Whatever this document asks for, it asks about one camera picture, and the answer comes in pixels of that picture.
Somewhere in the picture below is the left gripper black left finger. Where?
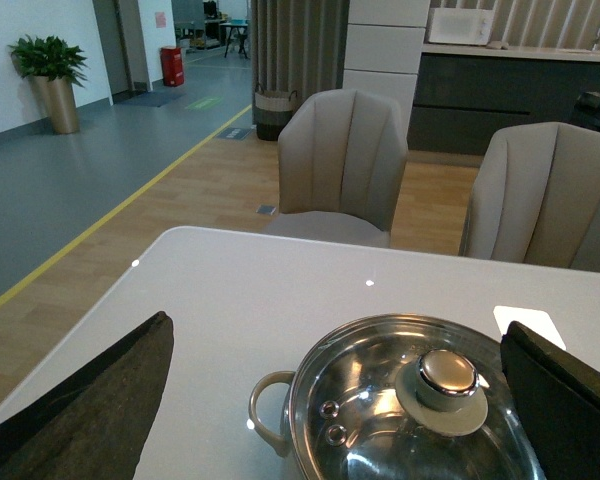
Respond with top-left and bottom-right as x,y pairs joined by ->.
0,312 -> 174,479

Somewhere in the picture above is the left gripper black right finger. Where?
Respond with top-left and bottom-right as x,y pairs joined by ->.
500,321 -> 600,479

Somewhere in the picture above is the glass pot lid with knob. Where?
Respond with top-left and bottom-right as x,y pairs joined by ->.
285,315 -> 544,479

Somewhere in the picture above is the gold plant pot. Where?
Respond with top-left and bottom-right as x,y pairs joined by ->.
33,76 -> 80,134

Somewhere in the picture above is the right beige upholstered chair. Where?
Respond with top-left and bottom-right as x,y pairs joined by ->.
459,122 -> 600,273

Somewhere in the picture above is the beige upholstered chair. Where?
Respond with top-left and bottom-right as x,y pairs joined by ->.
459,122 -> 600,273
263,89 -> 408,248

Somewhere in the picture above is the dark kitchen counter cabinet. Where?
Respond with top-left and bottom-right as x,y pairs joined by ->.
407,50 -> 600,155

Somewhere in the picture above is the left beige upholstered chair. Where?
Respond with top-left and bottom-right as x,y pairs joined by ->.
263,89 -> 408,248

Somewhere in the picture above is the woven laundry basket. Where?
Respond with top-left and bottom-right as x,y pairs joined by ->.
253,83 -> 298,141

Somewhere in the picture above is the green potted plant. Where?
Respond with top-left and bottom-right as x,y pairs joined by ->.
8,35 -> 87,87

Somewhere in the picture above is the red fire extinguisher box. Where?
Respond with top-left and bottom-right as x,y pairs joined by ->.
160,46 -> 184,87

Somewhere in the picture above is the white microwave oven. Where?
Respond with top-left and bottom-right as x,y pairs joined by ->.
426,8 -> 495,46

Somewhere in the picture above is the white drawer cabinet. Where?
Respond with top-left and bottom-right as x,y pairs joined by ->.
343,0 -> 430,125

